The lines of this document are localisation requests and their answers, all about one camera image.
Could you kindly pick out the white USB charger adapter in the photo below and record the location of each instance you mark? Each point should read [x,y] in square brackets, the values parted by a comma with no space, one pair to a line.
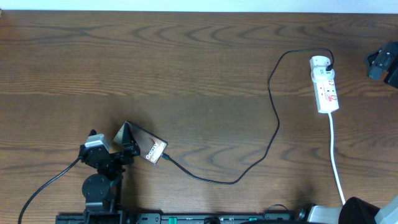
[320,72]

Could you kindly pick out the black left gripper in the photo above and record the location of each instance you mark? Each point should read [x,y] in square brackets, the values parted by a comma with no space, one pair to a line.
[115,156]

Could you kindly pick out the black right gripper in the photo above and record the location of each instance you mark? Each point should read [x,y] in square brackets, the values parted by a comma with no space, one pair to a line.
[389,54]

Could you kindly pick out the white power strip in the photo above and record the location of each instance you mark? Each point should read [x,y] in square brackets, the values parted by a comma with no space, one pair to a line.
[326,96]

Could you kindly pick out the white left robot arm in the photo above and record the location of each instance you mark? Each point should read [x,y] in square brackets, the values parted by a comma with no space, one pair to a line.
[102,190]

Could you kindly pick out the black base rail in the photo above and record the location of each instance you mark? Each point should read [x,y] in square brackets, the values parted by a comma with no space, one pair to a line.
[157,218]

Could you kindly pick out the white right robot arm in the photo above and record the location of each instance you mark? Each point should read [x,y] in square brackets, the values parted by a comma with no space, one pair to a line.
[353,210]

